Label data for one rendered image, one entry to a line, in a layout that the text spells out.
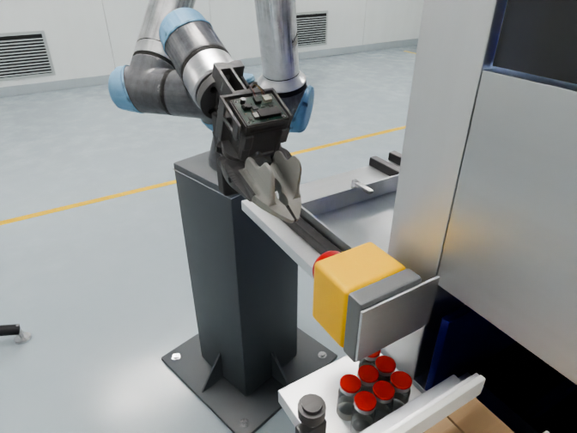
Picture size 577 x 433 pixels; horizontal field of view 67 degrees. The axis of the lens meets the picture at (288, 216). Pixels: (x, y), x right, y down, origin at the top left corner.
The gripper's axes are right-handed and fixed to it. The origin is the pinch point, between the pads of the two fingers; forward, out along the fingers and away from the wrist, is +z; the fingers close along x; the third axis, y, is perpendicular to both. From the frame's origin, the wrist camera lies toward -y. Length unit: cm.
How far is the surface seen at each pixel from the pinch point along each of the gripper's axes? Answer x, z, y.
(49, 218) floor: -29, -150, -183
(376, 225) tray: 23.2, -2.5, -16.3
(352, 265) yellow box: -0.5, 10.7, 6.4
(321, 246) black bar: 10.1, -1.2, -14.0
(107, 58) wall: 68, -430, -284
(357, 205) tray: 24.7, -8.9, -19.3
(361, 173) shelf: 34.6, -18.9, -24.2
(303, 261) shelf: 7.3, -0.9, -16.1
